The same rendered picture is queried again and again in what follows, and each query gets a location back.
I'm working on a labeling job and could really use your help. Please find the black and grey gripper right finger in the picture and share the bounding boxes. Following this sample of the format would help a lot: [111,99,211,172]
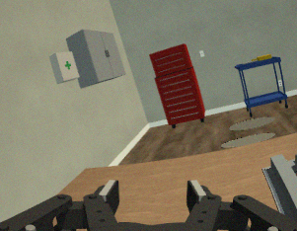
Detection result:
[177,180,297,231]

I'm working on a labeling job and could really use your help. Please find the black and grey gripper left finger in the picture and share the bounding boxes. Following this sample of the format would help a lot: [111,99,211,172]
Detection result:
[0,180,124,231]

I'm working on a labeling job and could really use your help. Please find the grey mounting plate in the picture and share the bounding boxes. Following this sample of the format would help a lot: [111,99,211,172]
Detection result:
[262,159,297,219]

